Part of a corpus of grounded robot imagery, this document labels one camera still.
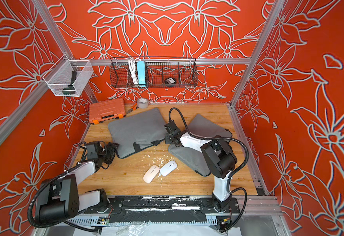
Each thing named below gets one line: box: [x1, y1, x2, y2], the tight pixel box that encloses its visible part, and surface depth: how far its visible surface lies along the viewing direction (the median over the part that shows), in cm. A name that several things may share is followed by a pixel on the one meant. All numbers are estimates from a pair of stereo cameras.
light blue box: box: [136, 60, 146, 88], surface depth 92 cm
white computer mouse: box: [159, 160, 178, 177], surface depth 86 cm
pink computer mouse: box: [143, 164, 160, 184], surface depth 84 cm
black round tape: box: [165, 77, 176, 88], surface depth 97 cm
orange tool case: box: [88, 97, 127, 125], surface depth 111 cm
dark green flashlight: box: [62, 70, 77, 95], surface depth 81 cm
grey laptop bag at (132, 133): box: [108, 108, 168, 159], surface depth 97 cm
